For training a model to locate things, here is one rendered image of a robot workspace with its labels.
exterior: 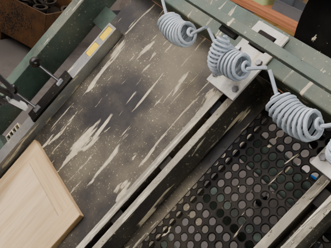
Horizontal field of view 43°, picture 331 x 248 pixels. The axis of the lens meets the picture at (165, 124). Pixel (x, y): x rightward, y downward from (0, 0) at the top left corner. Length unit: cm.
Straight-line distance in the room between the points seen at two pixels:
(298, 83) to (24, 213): 91
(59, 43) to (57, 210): 66
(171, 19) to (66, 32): 68
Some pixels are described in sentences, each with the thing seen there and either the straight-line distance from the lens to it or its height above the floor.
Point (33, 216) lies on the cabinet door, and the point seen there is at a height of 117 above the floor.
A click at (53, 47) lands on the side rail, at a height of 149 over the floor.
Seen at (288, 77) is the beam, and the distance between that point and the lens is 97.
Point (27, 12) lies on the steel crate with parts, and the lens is 489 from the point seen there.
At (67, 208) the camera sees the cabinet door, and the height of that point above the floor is 127.
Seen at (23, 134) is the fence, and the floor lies 129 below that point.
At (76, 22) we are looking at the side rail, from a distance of 166.
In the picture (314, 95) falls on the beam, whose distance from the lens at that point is 93.
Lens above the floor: 217
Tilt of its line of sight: 31 degrees down
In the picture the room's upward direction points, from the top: 16 degrees clockwise
